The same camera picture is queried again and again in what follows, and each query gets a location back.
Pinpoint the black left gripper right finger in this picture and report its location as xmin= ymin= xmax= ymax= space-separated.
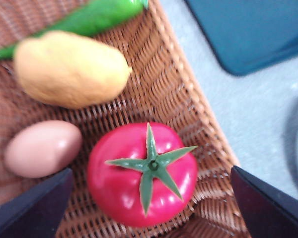
xmin=230 ymin=165 xmax=298 ymax=238

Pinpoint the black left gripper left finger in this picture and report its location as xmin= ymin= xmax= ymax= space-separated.
xmin=0 ymin=168 xmax=74 ymax=238

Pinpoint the red tomato with green stem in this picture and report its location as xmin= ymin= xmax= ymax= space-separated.
xmin=86 ymin=121 xmax=199 ymax=228

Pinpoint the pinkish brown egg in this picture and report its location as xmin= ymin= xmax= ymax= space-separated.
xmin=3 ymin=120 xmax=83 ymax=179

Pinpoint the yellow-orange mango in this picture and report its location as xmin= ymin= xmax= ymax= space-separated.
xmin=13 ymin=31 xmax=133 ymax=110

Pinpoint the brown wicker basket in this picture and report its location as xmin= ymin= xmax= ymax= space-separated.
xmin=0 ymin=0 xmax=251 ymax=238

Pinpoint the dark rectangular cutting board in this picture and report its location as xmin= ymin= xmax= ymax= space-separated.
xmin=185 ymin=0 xmax=298 ymax=77

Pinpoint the green chili pepper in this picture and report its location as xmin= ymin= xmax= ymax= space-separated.
xmin=0 ymin=0 xmax=149 ymax=63

